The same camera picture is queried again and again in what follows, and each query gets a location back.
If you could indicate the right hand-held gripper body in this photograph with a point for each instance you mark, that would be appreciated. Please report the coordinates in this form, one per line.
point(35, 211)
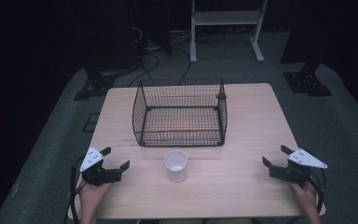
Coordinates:
point(304, 160)

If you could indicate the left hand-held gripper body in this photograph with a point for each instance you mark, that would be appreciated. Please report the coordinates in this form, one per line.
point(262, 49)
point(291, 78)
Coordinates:
point(90, 160)

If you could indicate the white cup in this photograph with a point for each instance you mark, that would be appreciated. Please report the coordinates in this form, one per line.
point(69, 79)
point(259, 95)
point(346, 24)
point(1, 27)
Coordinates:
point(176, 169)

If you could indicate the person's right hand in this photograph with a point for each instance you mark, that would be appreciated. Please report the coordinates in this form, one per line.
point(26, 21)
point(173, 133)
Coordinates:
point(304, 194)

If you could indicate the person's left hand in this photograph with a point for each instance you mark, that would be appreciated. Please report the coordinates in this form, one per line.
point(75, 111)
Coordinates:
point(93, 194)

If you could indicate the black stand with base plate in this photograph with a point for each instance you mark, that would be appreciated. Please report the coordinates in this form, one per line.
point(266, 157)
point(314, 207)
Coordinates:
point(307, 82)
point(95, 85)

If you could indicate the white metal stand frame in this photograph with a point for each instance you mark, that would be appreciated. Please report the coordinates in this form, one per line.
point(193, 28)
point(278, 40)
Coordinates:
point(227, 17)

